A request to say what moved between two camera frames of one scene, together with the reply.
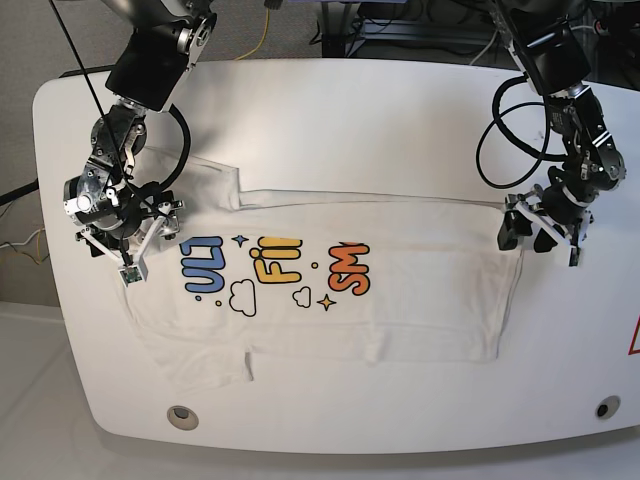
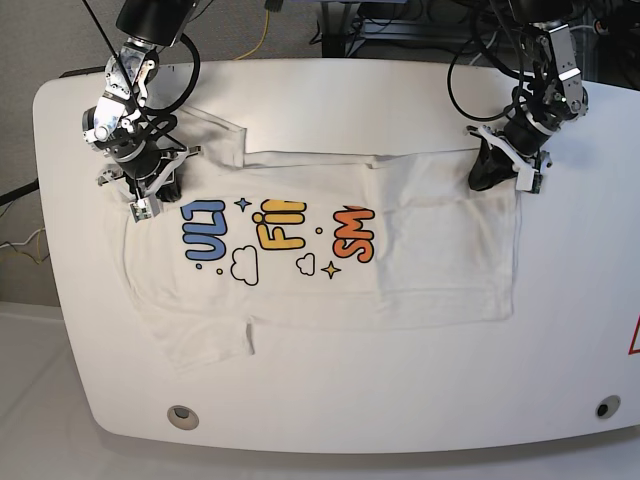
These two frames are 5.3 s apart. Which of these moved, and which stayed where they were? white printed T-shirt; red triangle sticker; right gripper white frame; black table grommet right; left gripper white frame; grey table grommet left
Moved: white printed T-shirt; left gripper white frame; right gripper white frame
Stayed: black table grommet right; red triangle sticker; grey table grommet left
